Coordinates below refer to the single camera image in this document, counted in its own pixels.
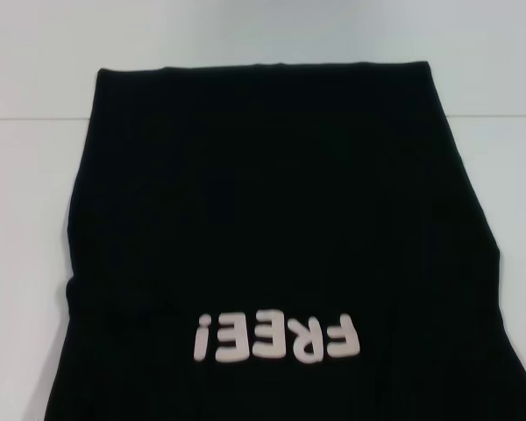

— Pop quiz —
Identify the black shirt with FREE print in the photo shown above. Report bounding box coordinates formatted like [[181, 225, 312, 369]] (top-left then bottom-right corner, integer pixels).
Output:
[[6, 61, 526, 421]]

